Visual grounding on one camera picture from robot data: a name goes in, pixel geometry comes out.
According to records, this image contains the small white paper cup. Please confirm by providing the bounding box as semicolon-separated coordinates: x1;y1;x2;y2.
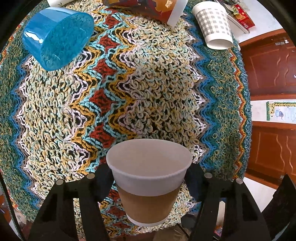
47;0;72;8

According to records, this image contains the red snack box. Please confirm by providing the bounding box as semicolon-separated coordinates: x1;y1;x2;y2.
232;4;255;30

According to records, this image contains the red-brown wooden cabinet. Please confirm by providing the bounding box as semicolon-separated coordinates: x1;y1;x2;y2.
240;29;295;188

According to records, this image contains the white checkered paper cup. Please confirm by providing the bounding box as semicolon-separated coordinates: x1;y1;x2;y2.
192;1;233;50

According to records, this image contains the colourful knitted zigzag table cloth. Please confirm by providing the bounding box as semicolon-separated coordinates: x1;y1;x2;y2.
1;1;251;221

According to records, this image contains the blue translucent plastic cup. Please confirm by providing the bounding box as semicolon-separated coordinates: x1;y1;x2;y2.
22;7;94;71

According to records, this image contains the brown sleeved paper cup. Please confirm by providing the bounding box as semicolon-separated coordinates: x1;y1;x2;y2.
106;138;192;227

